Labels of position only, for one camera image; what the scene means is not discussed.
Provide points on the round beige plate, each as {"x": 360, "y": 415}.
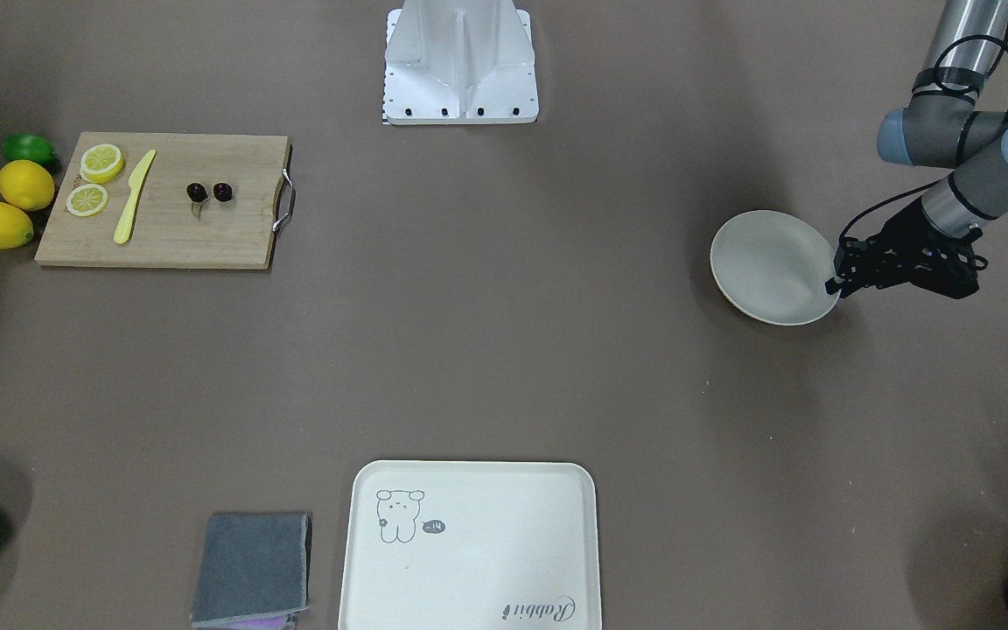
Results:
{"x": 773, "y": 267}

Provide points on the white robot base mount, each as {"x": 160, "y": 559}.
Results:
{"x": 459, "y": 63}

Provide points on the upper lemon slice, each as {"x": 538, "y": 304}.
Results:
{"x": 101, "y": 163}

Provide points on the bamboo cutting board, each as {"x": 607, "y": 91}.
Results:
{"x": 170, "y": 231}

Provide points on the upper yellow lemon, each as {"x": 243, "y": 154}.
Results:
{"x": 27, "y": 185}

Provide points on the lemon slice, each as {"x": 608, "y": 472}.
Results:
{"x": 87, "y": 200}
{"x": 101, "y": 163}

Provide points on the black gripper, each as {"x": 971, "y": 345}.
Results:
{"x": 905, "y": 232}

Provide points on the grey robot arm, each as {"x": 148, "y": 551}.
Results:
{"x": 942, "y": 128}

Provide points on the white rabbit tray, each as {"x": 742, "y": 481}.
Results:
{"x": 472, "y": 545}

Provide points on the yellow plastic knife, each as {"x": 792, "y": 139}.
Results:
{"x": 138, "y": 175}

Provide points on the grey folded cloth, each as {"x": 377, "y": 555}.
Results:
{"x": 253, "y": 564}

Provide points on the green lime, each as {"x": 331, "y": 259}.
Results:
{"x": 31, "y": 147}

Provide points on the purple cloth under grey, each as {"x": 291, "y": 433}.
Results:
{"x": 279, "y": 621}

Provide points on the lower lemon slice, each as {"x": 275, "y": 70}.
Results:
{"x": 87, "y": 200}

